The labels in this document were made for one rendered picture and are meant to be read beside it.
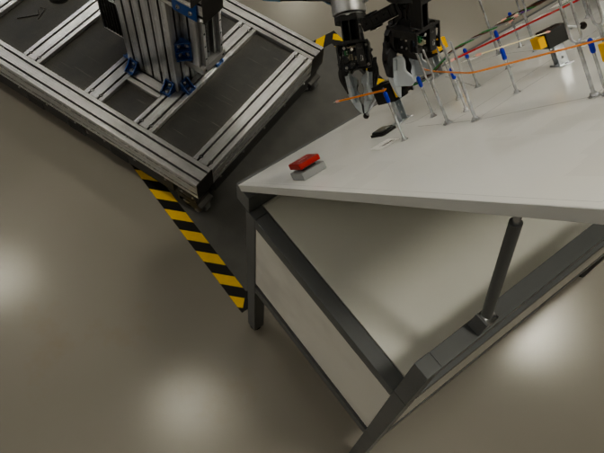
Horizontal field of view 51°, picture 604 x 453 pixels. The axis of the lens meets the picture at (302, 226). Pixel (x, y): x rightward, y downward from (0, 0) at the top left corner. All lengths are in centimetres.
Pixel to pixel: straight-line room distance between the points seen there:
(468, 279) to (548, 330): 99
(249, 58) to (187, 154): 53
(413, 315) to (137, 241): 129
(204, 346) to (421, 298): 99
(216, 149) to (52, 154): 72
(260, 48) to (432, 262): 146
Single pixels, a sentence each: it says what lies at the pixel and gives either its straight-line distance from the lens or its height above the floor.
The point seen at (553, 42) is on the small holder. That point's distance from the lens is 130.
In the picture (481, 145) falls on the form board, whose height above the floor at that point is 140.
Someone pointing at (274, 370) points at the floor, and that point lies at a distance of 225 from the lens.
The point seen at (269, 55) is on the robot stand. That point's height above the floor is 21.
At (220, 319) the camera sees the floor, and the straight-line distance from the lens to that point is 231.
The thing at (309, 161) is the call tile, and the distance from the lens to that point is 127.
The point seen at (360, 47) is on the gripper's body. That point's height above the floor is 117.
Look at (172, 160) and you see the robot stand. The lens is 238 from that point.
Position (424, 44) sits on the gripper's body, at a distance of 128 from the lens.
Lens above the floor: 216
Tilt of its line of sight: 60 degrees down
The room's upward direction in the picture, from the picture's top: 8 degrees clockwise
